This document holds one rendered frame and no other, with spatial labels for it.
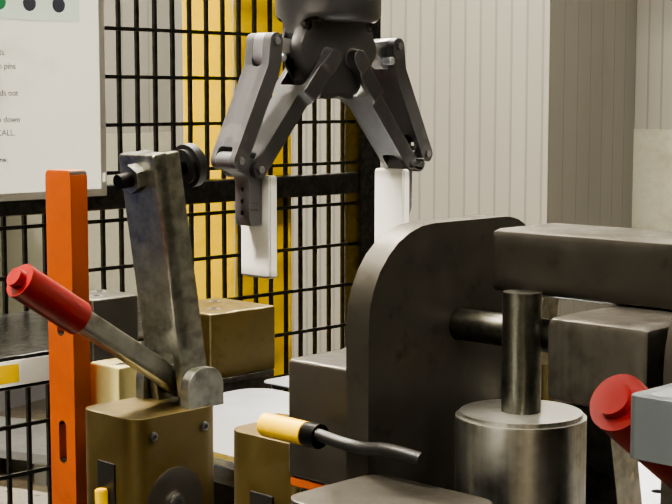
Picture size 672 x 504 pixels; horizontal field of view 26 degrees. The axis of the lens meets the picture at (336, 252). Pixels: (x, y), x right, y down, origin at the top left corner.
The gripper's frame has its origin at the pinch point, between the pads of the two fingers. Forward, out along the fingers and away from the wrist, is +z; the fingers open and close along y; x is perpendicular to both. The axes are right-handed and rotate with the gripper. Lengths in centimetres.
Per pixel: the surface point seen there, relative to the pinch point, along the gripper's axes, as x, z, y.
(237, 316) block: 23.5, 8.4, 12.3
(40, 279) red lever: -0.9, -0.4, -25.3
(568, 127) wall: 306, 0, 464
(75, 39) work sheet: 54, -17, 17
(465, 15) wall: 332, -48, 422
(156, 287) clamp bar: -0.3, 1.0, -16.0
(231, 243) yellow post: 59, 6, 43
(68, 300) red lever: -1.0, 1.1, -23.4
